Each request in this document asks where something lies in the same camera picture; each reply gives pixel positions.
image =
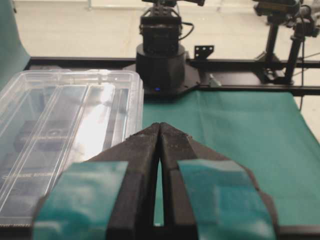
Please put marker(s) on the clear plastic box lid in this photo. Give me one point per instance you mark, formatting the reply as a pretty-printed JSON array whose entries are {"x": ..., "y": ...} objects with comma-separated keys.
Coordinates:
[{"x": 50, "y": 119}]

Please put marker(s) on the black camera stand rig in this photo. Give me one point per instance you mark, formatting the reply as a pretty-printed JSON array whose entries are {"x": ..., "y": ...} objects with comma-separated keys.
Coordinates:
[{"x": 290, "y": 23}]

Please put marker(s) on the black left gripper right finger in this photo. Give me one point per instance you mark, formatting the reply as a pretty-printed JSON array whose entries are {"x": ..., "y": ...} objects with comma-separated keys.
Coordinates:
[{"x": 209, "y": 196}]

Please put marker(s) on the green table cloth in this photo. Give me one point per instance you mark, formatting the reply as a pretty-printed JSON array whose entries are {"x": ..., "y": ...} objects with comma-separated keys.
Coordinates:
[{"x": 262, "y": 130}]

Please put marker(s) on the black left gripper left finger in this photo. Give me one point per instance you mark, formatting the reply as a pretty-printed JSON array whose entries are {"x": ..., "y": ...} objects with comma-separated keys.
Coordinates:
[{"x": 108, "y": 197}]

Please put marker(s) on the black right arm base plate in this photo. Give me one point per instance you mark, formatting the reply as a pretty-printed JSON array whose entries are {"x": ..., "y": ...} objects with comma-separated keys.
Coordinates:
[{"x": 165, "y": 76}]

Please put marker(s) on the black metal corner bracket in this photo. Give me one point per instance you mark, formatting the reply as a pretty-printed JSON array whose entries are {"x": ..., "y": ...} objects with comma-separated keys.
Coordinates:
[{"x": 202, "y": 52}]

